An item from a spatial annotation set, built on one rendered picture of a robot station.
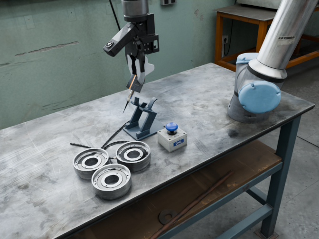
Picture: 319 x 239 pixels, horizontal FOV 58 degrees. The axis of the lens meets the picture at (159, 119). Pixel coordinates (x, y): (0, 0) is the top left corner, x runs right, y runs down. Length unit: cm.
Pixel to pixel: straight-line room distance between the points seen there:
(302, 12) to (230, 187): 67
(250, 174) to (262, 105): 42
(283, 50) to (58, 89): 194
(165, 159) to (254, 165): 50
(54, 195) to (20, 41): 162
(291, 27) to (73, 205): 73
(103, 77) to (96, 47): 27
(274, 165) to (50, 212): 91
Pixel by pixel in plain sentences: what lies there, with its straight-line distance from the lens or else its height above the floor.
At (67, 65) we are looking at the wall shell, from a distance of 245.
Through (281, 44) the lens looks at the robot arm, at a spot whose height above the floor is 112.
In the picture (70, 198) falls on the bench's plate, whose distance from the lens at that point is 84.
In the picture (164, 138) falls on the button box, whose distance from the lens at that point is 92.
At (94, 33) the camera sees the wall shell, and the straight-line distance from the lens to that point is 247.
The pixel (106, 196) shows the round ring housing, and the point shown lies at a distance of 79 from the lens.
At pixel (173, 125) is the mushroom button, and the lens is 92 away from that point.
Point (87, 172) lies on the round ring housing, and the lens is 85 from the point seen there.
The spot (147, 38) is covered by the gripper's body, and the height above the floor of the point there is 113.
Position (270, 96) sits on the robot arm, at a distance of 89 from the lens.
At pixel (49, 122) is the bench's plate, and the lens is 120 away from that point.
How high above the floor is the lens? 138
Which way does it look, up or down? 32 degrees down
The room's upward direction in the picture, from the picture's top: 4 degrees counter-clockwise
